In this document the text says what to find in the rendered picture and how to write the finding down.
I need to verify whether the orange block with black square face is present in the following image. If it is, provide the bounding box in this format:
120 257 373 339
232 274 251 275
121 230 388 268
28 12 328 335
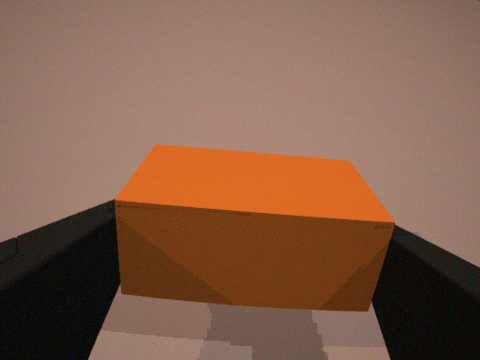
115 144 395 312

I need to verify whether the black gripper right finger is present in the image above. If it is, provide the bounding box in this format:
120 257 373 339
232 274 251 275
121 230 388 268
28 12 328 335
371 225 480 360

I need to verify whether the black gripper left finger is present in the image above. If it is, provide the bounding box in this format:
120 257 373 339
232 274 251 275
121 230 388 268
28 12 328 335
0 199 120 360

